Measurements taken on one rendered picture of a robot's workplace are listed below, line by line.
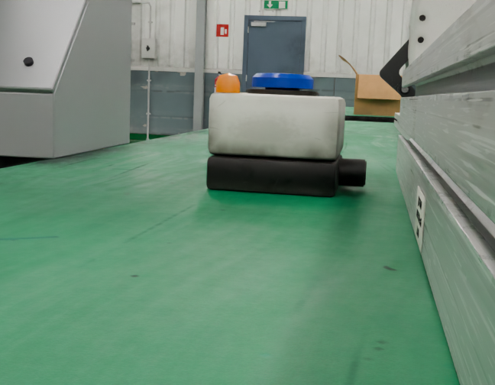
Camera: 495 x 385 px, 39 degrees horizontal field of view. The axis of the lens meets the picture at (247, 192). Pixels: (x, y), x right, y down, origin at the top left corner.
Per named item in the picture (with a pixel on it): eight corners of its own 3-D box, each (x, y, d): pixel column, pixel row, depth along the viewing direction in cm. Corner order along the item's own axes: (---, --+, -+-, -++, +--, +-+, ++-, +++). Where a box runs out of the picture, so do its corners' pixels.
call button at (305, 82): (256, 102, 48) (257, 72, 48) (315, 105, 48) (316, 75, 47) (246, 102, 44) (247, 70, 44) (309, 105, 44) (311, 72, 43)
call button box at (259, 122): (231, 176, 51) (234, 88, 50) (365, 184, 50) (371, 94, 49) (205, 189, 43) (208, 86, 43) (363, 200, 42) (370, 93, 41)
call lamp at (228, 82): (218, 92, 44) (218, 72, 44) (241, 93, 44) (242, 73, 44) (213, 92, 43) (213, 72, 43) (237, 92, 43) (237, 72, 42)
